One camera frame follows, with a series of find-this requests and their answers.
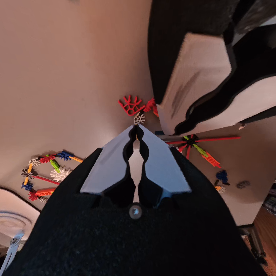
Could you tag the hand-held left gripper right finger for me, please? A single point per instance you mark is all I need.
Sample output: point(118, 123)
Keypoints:
point(166, 170)

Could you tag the red fan connector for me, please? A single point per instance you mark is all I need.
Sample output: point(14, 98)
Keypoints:
point(151, 105)

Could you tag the orange ladder connector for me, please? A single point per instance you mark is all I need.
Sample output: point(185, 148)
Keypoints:
point(155, 113)

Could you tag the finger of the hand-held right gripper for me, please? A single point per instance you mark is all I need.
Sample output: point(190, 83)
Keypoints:
point(248, 103)
point(194, 71)

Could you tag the half-built spoke toy model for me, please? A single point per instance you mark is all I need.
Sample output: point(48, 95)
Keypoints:
point(189, 140)

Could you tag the pale grey small connector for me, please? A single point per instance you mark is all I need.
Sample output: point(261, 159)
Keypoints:
point(139, 118)

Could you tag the white flat stand base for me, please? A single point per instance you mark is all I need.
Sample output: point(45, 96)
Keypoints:
point(13, 200)

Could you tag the small red toy piece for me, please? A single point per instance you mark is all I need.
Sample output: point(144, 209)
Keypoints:
point(130, 106)

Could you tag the colourful toy wheel model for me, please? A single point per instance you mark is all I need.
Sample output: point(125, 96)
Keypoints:
point(58, 173)

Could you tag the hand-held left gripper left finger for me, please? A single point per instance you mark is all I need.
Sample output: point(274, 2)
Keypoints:
point(107, 170)

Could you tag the light grey fan connector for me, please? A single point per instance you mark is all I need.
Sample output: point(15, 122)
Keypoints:
point(222, 190)

